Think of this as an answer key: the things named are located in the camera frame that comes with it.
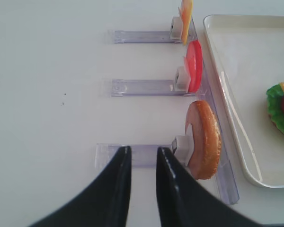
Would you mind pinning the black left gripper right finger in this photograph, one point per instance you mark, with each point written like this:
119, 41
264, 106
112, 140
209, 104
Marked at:
183, 202

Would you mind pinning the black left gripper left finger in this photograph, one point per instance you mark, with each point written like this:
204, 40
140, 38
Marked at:
104, 203

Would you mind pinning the tomato slice on rack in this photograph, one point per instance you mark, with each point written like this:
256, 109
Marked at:
194, 65

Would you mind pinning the lettuce leaf in burger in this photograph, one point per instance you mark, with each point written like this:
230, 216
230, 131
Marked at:
274, 99

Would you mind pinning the cheese slice on rack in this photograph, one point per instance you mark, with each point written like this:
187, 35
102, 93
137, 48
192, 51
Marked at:
185, 12

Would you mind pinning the left clear acrylic rack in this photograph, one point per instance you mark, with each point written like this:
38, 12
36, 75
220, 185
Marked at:
225, 180

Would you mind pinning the bun bottom on rack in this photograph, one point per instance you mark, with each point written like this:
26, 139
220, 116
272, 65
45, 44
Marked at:
204, 161

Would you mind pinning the cream rectangular tray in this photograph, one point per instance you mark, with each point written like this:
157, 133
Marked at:
248, 55

